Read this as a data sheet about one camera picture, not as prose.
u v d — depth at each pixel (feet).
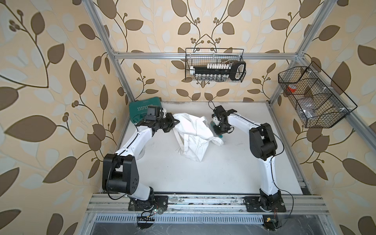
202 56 2.99
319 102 2.38
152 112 2.22
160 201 2.43
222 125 2.83
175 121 2.74
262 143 1.86
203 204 2.47
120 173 1.43
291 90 2.91
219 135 3.23
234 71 2.77
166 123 2.51
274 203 2.22
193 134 2.58
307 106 2.41
